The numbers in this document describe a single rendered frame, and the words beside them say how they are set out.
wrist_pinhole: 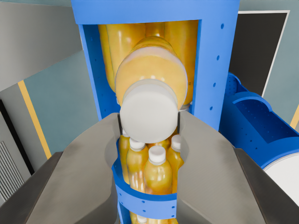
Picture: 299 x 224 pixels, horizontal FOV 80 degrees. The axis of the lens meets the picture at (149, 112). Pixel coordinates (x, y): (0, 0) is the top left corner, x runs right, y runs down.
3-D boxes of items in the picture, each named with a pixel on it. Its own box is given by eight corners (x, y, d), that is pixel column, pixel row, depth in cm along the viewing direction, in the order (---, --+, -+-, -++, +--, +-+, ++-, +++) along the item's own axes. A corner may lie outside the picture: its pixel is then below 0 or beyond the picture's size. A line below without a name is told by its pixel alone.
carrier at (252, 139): (237, 101, 144) (238, 66, 131) (329, 202, 68) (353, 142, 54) (201, 107, 148) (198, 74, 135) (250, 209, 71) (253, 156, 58)
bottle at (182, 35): (197, 9, 35) (191, 97, 44) (160, 11, 34) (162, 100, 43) (212, 8, 28) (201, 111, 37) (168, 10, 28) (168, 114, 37)
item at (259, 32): (185, 165, 200) (187, 176, 187) (201, 11, 128) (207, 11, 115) (232, 166, 198) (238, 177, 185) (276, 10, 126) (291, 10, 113)
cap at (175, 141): (168, 145, 46) (168, 140, 45) (178, 138, 48) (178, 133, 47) (179, 153, 43) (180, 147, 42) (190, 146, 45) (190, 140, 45)
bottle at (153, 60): (165, 28, 28) (180, 40, 11) (179, 70, 31) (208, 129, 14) (124, 46, 29) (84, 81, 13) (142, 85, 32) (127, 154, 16)
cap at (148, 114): (165, 72, 12) (166, 80, 11) (182, 118, 14) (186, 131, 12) (115, 92, 13) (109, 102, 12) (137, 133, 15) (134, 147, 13)
